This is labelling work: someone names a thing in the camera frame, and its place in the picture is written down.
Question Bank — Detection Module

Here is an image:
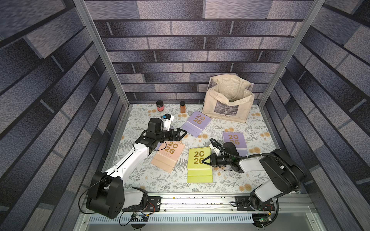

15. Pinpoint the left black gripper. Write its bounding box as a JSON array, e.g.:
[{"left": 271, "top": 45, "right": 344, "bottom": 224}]
[{"left": 155, "top": 127, "right": 188, "bottom": 143}]

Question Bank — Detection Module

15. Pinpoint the yellow-green 2026 desk calendar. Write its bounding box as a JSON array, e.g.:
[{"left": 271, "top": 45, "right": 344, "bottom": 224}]
[{"left": 187, "top": 147, "right": 213, "bottom": 183}]

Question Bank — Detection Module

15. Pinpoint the peach 2026 desk calendar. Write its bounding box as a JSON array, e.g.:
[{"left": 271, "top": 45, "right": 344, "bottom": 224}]
[{"left": 151, "top": 141, "right": 185, "bottom": 173}]

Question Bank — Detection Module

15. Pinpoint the purple calendar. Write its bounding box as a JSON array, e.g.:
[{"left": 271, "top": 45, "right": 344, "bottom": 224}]
[
  {"left": 223, "top": 132, "right": 248, "bottom": 157},
  {"left": 181, "top": 110, "right": 212, "bottom": 137}
]

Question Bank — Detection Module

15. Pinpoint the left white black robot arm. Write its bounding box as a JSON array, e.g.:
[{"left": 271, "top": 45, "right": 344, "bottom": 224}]
[{"left": 85, "top": 114, "right": 188, "bottom": 219}]

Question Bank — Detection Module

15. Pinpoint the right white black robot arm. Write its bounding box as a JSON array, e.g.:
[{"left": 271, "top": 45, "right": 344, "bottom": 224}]
[{"left": 201, "top": 139, "right": 305, "bottom": 211}]

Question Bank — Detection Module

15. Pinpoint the floral patterned table mat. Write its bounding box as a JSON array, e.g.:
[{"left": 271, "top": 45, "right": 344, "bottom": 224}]
[{"left": 113, "top": 104, "right": 276, "bottom": 193}]

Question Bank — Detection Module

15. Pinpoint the amber spice bottle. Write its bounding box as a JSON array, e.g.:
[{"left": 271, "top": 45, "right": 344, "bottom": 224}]
[{"left": 180, "top": 101, "right": 186, "bottom": 114}]

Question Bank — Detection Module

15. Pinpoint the dark jar red label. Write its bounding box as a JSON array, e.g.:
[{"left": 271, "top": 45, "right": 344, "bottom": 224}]
[{"left": 156, "top": 100, "right": 164, "bottom": 112}]

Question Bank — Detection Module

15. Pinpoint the beige canvas tote bag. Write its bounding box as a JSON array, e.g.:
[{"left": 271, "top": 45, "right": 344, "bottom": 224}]
[{"left": 202, "top": 74, "right": 254, "bottom": 123}]

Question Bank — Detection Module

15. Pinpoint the right circuit board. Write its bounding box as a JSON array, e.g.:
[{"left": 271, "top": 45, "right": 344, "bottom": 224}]
[{"left": 252, "top": 214, "right": 272, "bottom": 228}]

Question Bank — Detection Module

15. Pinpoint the circuit board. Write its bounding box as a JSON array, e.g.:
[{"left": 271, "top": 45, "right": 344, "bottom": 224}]
[
  {"left": 252, "top": 214, "right": 272, "bottom": 228},
  {"left": 130, "top": 213, "right": 149, "bottom": 222}
]

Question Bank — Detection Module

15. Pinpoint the left circuit board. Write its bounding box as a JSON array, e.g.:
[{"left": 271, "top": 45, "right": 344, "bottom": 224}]
[{"left": 130, "top": 213, "right": 149, "bottom": 222}]

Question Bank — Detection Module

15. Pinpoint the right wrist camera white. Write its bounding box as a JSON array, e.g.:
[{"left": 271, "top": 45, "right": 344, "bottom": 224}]
[{"left": 209, "top": 144, "right": 221, "bottom": 156}]

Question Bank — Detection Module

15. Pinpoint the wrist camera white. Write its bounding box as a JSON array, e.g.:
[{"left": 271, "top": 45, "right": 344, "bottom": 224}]
[
  {"left": 209, "top": 144, "right": 221, "bottom": 156},
  {"left": 161, "top": 114, "right": 174, "bottom": 131}
]

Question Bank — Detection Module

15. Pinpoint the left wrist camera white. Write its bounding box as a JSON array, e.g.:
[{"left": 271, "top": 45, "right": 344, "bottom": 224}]
[{"left": 161, "top": 114, "right": 174, "bottom": 131}]

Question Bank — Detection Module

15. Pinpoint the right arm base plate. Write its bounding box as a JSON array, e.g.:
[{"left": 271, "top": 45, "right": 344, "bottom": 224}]
[{"left": 230, "top": 196, "right": 276, "bottom": 212}]

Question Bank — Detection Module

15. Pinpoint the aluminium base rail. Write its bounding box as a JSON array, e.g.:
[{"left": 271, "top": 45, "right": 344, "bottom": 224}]
[{"left": 74, "top": 192, "right": 326, "bottom": 231}]

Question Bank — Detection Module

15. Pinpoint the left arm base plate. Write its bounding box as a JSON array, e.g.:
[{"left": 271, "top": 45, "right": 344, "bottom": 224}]
[{"left": 133, "top": 196, "right": 162, "bottom": 213}]

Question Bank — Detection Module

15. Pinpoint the left aluminium frame post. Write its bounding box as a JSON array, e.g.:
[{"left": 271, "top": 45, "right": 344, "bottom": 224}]
[{"left": 72, "top": 0, "right": 130, "bottom": 108}]

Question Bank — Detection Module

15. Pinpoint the aluminium frame post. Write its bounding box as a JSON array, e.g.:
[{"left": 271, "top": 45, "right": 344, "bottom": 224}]
[
  {"left": 258, "top": 0, "right": 327, "bottom": 108},
  {"left": 72, "top": 0, "right": 130, "bottom": 108}
]

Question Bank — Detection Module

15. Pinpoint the right aluminium frame post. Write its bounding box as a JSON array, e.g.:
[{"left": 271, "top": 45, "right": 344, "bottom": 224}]
[{"left": 258, "top": 0, "right": 327, "bottom": 108}]

